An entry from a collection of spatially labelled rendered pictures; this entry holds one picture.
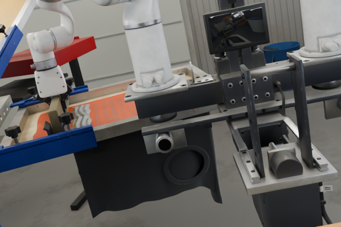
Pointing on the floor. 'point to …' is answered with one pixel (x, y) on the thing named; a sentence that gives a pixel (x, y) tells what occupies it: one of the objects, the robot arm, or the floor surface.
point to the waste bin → (279, 51)
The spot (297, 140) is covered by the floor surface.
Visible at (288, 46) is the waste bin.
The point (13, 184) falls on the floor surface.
